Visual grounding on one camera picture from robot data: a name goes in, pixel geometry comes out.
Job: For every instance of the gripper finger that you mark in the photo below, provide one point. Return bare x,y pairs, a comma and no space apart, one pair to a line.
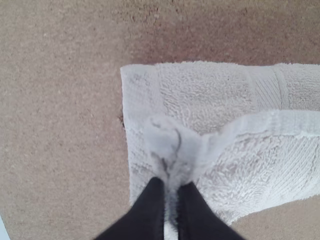
147,212
195,215

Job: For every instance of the pale towel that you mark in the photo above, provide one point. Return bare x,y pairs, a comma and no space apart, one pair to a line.
237,162

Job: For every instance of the cork mat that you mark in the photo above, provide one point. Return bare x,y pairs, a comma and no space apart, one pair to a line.
62,100

